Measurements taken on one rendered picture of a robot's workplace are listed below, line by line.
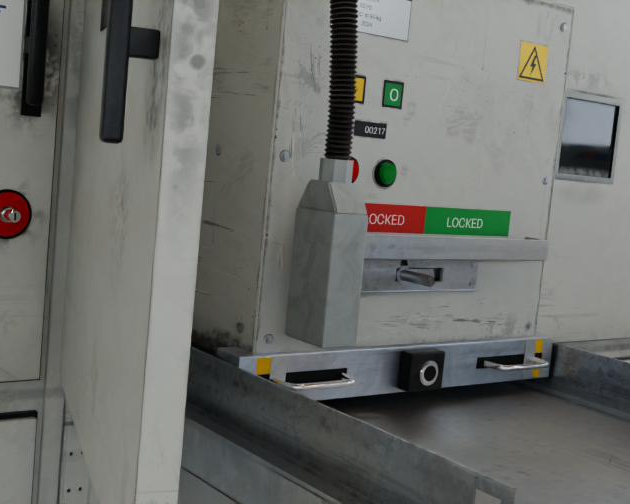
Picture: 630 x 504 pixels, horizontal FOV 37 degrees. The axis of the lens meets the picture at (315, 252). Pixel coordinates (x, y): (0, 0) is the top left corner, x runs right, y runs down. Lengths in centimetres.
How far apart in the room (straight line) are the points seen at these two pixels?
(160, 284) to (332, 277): 38
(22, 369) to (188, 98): 66
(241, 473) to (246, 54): 47
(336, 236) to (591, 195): 96
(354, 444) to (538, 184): 59
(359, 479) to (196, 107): 41
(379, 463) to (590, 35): 114
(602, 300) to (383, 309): 83
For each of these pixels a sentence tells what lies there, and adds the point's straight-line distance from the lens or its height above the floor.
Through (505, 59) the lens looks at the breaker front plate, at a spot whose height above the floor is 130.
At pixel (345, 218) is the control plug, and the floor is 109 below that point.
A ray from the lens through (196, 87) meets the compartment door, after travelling 64.
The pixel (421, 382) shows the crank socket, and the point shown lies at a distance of 122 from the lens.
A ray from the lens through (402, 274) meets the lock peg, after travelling 120.
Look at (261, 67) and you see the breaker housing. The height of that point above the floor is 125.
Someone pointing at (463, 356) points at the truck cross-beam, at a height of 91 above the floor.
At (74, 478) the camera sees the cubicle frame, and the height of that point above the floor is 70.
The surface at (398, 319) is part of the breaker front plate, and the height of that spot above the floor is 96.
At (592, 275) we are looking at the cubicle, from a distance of 192.
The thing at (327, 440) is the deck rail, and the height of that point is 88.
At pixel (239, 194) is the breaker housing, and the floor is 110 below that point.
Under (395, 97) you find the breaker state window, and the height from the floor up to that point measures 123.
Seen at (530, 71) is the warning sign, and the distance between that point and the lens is 135.
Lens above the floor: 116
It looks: 6 degrees down
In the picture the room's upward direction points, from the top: 5 degrees clockwise
